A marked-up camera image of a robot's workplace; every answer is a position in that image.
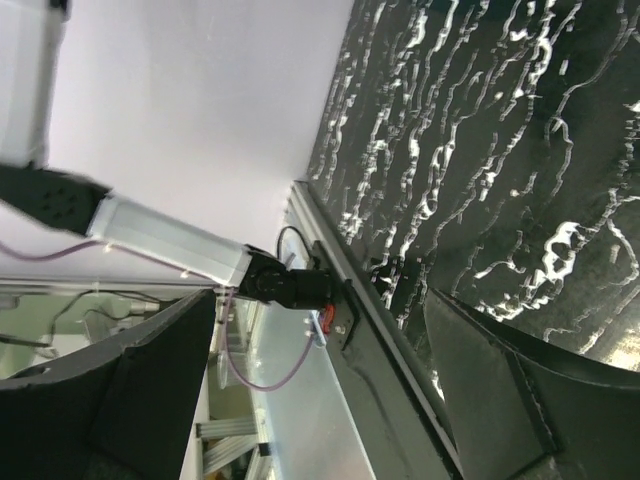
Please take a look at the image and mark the left orange connector box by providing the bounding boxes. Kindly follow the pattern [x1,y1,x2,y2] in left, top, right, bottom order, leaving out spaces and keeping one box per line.
[306,304,336,348]

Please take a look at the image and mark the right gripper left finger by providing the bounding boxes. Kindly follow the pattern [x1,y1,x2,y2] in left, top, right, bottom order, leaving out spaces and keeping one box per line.
[1,290,216,479]

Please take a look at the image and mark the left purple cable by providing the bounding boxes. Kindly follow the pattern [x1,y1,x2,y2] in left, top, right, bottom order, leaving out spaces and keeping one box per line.
[0,238,321,394]

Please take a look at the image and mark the aluminium frame rail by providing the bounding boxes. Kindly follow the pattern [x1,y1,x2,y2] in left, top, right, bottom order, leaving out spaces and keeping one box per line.
[195,416,276,479]

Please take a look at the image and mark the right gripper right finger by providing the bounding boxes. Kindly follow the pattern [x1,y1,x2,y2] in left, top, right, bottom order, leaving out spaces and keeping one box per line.
[425,289,639,479]

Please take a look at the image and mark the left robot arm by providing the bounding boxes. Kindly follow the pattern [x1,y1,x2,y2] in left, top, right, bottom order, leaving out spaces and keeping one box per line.
[1,1,337,310]

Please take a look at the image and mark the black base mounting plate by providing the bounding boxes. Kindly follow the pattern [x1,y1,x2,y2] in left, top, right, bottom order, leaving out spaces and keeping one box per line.
[311,241,462,479]

